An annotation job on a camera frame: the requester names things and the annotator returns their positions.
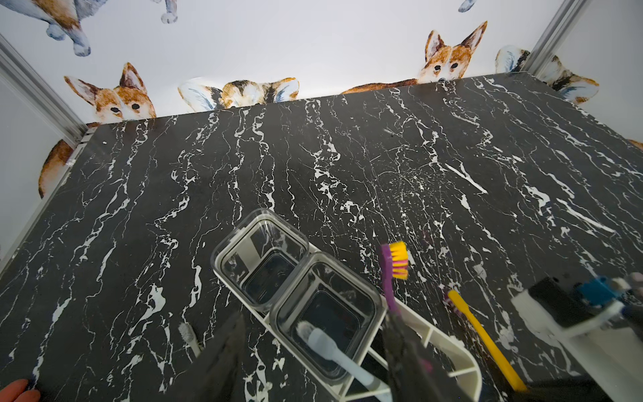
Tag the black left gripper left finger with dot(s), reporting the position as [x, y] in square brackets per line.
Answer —
[216, 374]

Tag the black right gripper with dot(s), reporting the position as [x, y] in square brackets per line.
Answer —
[572, 389]

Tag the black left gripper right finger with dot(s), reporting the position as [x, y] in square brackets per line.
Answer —
[413, 372]

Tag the light blue toothbrush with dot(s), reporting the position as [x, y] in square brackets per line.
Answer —
[324, 346]

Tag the white toothbrush holder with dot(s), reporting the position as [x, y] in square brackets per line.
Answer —
[282, 279]

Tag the purple toothbrush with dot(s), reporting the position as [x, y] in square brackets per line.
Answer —
[394, 263]

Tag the grey toothbrush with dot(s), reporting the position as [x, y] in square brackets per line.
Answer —
[189, 337]

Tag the aluminium frame post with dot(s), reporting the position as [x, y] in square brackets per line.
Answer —
[568, 14]

